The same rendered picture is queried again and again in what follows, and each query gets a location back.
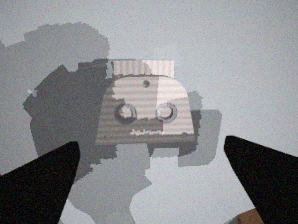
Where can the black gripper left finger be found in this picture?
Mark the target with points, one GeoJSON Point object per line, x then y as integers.
{"type": "Point", "coordinates": [36, 193]}

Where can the grey rounded plate with two holes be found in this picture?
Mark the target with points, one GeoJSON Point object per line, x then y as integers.
{"type": "Point", "coordinates": [145, 126]}

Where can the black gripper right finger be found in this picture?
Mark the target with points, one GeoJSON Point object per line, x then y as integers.
{"type": "Point", "coordinates": [270, 178]}

